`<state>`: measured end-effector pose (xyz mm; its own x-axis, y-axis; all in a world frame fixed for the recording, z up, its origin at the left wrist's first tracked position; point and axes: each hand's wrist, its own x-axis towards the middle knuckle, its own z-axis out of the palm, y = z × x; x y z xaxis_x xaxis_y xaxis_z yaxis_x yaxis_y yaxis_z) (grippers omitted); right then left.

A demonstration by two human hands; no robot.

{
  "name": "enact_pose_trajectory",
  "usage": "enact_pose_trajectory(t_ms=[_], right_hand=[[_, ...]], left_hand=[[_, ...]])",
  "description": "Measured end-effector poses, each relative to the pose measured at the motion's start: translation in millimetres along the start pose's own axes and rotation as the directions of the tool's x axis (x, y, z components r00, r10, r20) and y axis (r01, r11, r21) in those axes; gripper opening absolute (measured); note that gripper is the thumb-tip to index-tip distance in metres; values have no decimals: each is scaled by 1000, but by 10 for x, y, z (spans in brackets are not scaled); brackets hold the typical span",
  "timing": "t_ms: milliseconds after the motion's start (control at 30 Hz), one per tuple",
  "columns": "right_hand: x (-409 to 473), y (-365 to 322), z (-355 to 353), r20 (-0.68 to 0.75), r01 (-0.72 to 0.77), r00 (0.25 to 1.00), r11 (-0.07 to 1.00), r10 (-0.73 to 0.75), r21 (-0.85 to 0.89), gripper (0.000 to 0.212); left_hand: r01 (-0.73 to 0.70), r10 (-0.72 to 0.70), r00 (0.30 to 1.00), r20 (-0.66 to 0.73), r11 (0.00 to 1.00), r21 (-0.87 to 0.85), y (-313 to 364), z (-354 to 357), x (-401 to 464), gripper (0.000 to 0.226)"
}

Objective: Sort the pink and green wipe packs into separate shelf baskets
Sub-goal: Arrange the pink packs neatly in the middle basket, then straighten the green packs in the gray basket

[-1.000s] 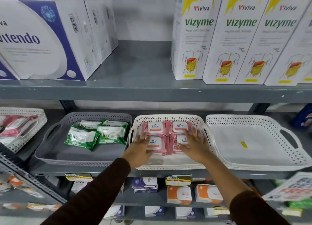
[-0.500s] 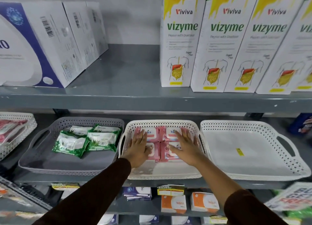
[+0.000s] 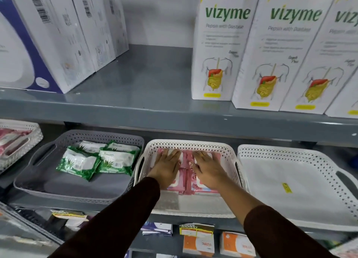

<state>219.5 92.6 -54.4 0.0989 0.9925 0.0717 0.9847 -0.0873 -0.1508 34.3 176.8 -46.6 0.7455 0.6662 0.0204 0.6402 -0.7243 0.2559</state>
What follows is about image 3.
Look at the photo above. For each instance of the person's left hand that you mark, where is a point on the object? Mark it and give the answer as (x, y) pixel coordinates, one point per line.
(166, 168)

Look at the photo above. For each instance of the person's right hand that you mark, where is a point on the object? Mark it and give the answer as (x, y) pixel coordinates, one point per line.
(209, 171)

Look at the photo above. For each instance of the white plastic basket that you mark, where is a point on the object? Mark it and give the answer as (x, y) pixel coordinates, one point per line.
(279, 151)
(195, 144)
(33, 137)

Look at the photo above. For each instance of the grey metal shelf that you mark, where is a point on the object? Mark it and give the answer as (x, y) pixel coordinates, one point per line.
(145, 79)

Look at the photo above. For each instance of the grey plastic basket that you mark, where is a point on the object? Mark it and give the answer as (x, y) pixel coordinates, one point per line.
(70, 197)

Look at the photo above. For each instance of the person's left forearm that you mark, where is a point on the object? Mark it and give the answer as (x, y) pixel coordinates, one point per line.
(112, 224)

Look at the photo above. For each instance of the person's right forearm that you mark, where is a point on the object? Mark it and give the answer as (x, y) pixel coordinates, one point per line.
(279, 232)

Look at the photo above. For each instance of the yellow green shelf label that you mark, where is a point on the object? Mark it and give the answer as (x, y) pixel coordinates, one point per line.
(68, 214)
(197, 230)

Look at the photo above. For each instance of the stack of purple flat packets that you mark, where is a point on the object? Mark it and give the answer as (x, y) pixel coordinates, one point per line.
(156, 229)

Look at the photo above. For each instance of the cluster of orange white boxes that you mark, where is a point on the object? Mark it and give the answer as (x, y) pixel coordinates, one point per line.
(198, 246)

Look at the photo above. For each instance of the small yellow sticker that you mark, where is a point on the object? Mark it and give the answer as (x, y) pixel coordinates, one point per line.
(287, 188)

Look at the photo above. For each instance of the row of yellow white boxes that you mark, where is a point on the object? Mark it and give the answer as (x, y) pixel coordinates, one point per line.
(265, 42)

